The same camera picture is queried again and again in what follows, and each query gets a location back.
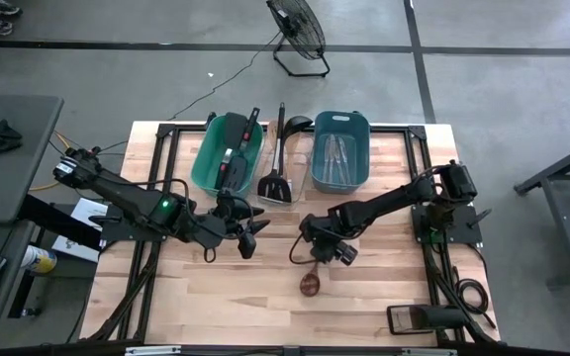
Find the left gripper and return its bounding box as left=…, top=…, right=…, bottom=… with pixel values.
left=200, top=190, right=271, bottom=260

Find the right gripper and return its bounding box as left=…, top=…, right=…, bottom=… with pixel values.
left=298, top=210, right=358, bottom=266

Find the black slotted spatula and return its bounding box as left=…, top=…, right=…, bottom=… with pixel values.
left=226, top=106, right=262, bottom=193
left=256, top=102, right=294, bottom=205

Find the dark wooden spoon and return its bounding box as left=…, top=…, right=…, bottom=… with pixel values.
left=298, top=260, right=322, bottom=298

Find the black plastic ladle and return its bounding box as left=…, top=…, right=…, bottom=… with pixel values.
left=279, top=115, right=315, bottom=172

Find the clear plastic bin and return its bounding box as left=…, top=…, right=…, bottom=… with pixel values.
left=257, top=113, right=316, bottom=207

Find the green plastic bin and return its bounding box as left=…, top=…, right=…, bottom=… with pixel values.
left=190, top=113, right=265, bottom=198

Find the blue plastic bin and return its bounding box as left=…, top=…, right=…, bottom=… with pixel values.
left=310, top=110, right=371, bottom=195

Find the white booklet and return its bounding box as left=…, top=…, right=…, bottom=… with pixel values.
left=50, top=197, right=111, bottom=263

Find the black floor fan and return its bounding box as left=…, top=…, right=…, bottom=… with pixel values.
left=265, top=0, right=332, bottom=79

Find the white and yellow can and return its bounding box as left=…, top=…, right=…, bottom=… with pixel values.
left=20, top=244, right=58, bottom=276

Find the black folded object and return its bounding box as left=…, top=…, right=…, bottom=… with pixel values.
left=0, top=118, right=24, bottom=154

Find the black metal frame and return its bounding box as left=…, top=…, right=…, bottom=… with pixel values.
left=86, top=121, right=502, bottom=347

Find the black device with frame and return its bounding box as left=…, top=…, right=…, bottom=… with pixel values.
left=386, top=304, right=469, bottom=336

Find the coiled black cable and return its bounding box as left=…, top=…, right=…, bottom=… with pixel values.
left=450, top=266, right=498, bottom=330

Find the black fan cable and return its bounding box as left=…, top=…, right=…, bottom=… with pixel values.
left=165, top=32, right=284, bottom=123

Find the silver aluminium bracket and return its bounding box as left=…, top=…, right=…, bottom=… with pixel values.
left=401, top=348, right=458, bottom=356
left=125, top=345, right=182, bottom=356

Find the black table frame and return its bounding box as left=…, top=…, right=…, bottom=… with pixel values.
left=512, top=135, right=570, bottom=288

